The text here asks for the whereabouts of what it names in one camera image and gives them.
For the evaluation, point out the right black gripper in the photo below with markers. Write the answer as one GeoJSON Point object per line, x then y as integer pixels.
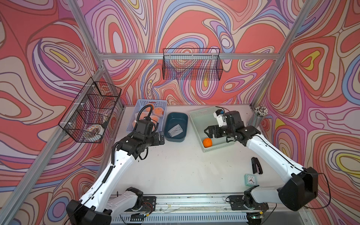
{"type": "Point", "coordinates": [216, 128]}

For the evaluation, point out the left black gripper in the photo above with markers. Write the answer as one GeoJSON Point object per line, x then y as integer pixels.
{"type": "Point", "coordinates": [157, 141]}

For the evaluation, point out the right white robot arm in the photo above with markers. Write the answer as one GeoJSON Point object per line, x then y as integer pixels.
{"type": "Point", "coordinates": [300, 183]}

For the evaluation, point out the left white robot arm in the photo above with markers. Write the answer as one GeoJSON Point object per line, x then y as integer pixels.
{"type": "Point", "coordinates": [96, 207]}

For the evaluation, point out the metal cup of pencils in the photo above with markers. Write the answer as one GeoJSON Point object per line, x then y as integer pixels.
{"type": "Point", "coordinates": [258, 115]}

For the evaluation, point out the lavender perforated plastic basket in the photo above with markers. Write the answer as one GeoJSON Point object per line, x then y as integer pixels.
{"type": "Point", "coordinates": [142, 103]}

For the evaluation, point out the dark teal plastic tray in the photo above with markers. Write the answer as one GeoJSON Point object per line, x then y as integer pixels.
{"type": "Point", "coordinates": [173, 119]}

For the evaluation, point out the mint green perforated basket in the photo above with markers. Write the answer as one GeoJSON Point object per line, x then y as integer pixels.
{"type": "Point", "coordinates": [203, 121]}

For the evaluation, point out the black stapler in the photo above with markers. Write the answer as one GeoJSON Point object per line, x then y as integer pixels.
{"type": "Point", "coordinates": [256, 166]}

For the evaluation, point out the small mint alarm clock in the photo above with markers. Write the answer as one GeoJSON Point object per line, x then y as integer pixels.
{"type": "Point", "coordinates": [250, 180]}

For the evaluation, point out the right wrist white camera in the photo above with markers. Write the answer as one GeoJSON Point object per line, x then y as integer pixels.
{"type": "Point", "coordinates": [219, 115]}

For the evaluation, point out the tape roll in wire basket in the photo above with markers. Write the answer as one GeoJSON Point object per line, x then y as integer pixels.
{"type": "Point", "coordinates": [93, 132]}

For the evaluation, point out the black wire basket left wall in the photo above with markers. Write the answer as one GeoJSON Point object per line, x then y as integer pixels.
{"type": "Point", "coordinates": [93, 105]}

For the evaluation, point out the black wire basket wall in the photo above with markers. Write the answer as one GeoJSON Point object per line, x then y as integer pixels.
{"type": "Point", "coordinates": [93, 105]}
{"type": "Point", "coordinates": [192, 64]}

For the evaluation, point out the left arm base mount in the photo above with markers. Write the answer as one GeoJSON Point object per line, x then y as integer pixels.
{"type": "Point", "coordinates": [145, 203]}

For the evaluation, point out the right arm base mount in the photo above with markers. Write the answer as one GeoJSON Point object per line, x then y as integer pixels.
{"type": "Point", "coordinates": [245, 203]}

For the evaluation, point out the black wire basket back wall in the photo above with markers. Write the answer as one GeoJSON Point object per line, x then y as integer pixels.
{"type": "Point", "coordinates": [192, 64]}

